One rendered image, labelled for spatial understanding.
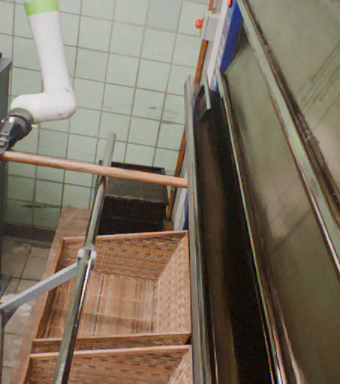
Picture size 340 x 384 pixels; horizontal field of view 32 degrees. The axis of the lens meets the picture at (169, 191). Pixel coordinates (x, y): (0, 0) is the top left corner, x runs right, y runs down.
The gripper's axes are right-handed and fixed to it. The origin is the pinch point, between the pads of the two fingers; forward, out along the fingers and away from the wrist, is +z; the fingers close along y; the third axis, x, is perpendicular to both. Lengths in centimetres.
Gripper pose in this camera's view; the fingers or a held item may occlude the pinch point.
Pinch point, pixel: (0, 154)
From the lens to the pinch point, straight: 188.8
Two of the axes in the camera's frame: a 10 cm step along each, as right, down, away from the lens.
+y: -1.8, 8.5, 5.0
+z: -0.2, 5.1, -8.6
